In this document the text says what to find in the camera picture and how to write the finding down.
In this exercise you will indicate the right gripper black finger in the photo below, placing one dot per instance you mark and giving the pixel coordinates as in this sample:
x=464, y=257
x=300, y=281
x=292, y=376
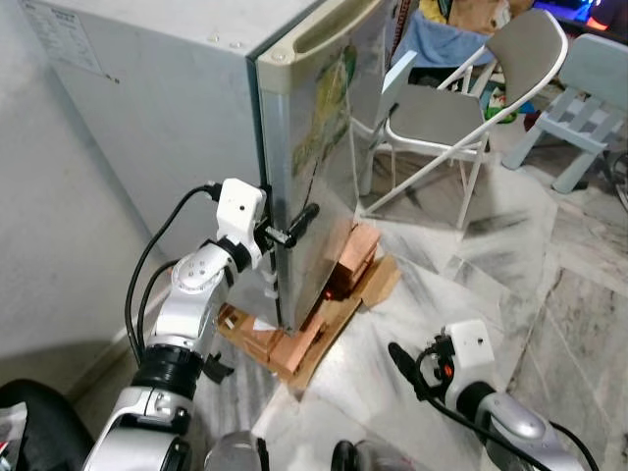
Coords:
x=406, y=368

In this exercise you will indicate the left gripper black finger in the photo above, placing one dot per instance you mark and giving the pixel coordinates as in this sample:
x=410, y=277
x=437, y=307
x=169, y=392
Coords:
x=302, y=222

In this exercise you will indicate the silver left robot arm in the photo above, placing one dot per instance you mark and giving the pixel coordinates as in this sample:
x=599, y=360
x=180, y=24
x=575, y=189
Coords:
x=191, y=294

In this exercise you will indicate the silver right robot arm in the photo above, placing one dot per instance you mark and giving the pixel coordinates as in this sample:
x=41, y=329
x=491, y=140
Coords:
x=520, y=422

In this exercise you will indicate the grey mini fridge body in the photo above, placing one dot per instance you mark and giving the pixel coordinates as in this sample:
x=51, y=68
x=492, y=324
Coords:
x=167, y=98

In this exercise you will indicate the white fridge label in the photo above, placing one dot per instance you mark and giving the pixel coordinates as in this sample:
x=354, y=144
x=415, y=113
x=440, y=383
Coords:
x=59, y=34

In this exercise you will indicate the orange brick pile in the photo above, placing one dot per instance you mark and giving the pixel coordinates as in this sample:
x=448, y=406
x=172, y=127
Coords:
x=358, y=250
x=294, y=348

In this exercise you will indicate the brown cardboard sheet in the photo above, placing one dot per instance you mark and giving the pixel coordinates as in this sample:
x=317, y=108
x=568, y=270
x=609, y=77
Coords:
x=381, y=280

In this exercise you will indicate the robot right leg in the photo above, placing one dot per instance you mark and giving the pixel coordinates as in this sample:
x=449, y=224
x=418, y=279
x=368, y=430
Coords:
x=373, y=459

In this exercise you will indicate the robot leg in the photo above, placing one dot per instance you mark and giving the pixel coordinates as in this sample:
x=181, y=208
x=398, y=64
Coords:
x=373, y=459
x=235, y=453

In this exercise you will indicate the green yellow door sticker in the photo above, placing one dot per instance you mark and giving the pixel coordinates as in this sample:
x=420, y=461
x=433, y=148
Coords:
x=329, y=128

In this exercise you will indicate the small black object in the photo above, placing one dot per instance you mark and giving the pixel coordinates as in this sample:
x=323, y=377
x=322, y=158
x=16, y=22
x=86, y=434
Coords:
x=218, y=369

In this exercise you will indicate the grey white folding chair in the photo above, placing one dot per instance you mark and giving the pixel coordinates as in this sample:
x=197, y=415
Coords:
x=432, y=108

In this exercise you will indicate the robot left leg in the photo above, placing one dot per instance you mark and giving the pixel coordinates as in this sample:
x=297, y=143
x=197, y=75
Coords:
x=235, y=453

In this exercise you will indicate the blue cloth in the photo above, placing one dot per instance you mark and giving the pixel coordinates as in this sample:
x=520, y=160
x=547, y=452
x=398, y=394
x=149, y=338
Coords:
x=442, y=49

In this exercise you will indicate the red lattice panel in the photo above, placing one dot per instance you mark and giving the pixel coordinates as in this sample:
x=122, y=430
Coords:
x=399, y=20

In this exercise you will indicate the green toy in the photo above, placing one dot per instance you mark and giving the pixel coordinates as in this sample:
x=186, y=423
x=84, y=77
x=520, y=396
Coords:
x=510, y=108

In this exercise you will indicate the black bag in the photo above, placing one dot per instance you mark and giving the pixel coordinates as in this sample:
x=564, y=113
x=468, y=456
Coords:
x=39, y=422

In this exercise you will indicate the light blue kids chair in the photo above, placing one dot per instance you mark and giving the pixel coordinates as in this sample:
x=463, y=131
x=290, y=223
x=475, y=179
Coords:
x=594, y=64

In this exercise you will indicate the glowing dark screen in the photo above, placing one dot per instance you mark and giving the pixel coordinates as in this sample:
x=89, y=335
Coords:
x=589, y=10

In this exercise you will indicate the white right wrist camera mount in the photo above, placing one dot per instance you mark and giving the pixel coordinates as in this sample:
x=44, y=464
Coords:
x=469, y=343

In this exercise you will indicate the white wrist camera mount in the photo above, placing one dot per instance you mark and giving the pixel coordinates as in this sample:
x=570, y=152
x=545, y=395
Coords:
x=238, y=206
x=469, y=343

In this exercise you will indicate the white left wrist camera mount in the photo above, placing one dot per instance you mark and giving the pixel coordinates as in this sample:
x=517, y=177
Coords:
x=238, y=206

